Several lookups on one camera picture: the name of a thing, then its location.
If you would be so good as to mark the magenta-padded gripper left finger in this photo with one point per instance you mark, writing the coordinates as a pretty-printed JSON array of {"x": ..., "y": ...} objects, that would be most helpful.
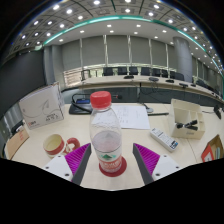
[{"x": 61, "y": 166}]

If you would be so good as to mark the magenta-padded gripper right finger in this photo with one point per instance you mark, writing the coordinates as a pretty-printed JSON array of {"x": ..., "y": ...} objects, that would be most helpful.
[{"x": 163, "y": 165}]

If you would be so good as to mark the clear red-capped water bottle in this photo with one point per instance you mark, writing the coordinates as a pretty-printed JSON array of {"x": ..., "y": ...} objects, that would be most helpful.
[{"x": 106, "y": 133}]

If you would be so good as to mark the red and white patterned mug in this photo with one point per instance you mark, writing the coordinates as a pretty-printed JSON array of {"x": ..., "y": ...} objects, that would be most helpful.
[{"x": 54, "y": 146}]

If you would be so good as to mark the white remote control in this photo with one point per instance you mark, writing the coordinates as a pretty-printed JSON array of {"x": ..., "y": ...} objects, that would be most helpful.
[{"x": 164, "y": 139}]

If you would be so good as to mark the black marker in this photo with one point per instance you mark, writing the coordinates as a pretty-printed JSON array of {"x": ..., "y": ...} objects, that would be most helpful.
[{"x": 186, "y": 125}]

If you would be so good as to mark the brown kraft paper envelope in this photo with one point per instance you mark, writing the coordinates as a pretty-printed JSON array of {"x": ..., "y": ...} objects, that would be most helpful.
[{"x": 16, "y": 143}]

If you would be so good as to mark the black pen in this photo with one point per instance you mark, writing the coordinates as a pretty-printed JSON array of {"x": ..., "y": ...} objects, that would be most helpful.
[{"x": 159, "y": 114}]

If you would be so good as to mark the open red-sided cardboard box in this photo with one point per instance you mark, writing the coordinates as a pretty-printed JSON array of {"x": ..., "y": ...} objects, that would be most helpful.
[{"x": 213, "y": 150}]

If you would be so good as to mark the white printed paper sheet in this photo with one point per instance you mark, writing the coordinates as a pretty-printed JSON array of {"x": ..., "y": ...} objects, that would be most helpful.
[{"x": 133, "y": 117}]

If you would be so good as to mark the beige open organizer box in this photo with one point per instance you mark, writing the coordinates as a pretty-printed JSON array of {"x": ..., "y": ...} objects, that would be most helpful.
[{"x": 183, "y": 111}]

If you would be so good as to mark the grey gooseneck table microphone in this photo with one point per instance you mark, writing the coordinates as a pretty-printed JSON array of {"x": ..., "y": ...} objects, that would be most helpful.
[{"x": 149, "y": 109}]

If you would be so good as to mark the black desk conference phone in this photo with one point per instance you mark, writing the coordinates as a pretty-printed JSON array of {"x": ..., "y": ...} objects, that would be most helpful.
[{"x": 80, "y": 108}]

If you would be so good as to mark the large white cardboard box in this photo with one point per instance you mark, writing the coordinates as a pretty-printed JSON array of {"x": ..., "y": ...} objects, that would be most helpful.
[{"x": 40, "y": 106}]

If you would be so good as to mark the long curved conference desk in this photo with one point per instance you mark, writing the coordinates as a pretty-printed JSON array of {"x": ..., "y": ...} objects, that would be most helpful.
[{"x": 150, "y": 93}]

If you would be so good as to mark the black tabletop microphone unit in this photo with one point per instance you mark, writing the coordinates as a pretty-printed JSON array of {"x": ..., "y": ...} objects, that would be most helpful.
[{"x": 217, "y": 112}]

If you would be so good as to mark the row of black office chairs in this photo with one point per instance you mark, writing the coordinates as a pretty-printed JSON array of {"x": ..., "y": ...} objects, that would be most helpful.
[{"x": 133, "y": 70}]

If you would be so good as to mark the group of ceiling lights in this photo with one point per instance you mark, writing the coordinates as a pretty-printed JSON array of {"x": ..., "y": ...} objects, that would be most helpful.
[{"x": 96, "y": 2}]

